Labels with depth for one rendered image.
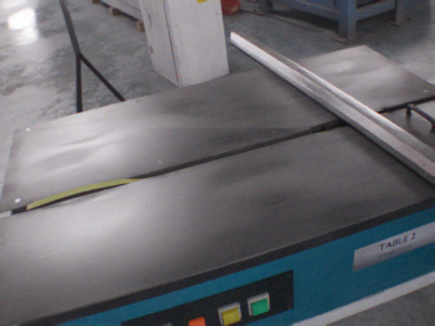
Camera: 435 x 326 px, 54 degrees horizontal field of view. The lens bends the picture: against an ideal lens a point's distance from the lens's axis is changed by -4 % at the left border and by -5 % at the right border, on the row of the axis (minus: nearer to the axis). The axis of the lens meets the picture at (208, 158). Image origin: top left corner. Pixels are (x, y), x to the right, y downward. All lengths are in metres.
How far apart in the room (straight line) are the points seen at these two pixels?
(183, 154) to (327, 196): 0.28
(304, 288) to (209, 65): 2.27
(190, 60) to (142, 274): 2.25
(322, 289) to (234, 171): 0.23
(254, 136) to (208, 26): 1.98
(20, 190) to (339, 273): 0.57
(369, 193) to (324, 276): 0.14
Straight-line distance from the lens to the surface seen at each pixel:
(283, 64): 1.05
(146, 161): 0.81
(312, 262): 0.66
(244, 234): 0.62
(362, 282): 0.76
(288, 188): 0.69
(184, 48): 2.72
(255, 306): 0.65
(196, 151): 0.80
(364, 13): 3.44
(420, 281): 0.85
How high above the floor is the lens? 1.17
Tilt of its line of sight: 34 degrees down
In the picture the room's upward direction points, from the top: 9 degrees counter-clockwise
